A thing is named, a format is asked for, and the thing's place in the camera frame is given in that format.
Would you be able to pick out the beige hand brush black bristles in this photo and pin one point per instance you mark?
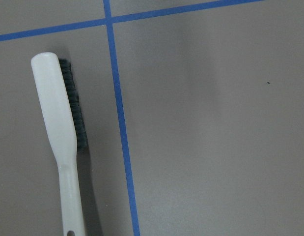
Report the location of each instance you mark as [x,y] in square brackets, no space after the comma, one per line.
[59,101]

